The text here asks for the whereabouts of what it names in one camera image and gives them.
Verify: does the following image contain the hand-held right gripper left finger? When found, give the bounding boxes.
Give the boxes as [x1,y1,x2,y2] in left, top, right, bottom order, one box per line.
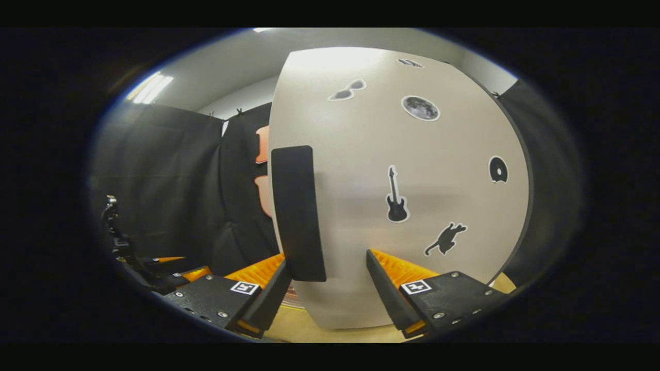
[164,252,293,339]

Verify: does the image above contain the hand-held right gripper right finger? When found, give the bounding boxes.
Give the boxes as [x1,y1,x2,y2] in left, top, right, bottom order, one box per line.
[366,249,511,339]

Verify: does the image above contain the black door handle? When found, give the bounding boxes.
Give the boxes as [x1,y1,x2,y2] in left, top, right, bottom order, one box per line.
[271,145,327,282]

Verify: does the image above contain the beige cabinet door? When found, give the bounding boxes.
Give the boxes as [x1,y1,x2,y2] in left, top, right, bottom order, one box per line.
[267,46,532,330]

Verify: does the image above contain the black backdrop cloth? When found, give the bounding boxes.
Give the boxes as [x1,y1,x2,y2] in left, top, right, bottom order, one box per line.
[90,77,586,289]

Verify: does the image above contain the long ceiling light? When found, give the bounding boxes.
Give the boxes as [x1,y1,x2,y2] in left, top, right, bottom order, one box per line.
[126,71,175,105]

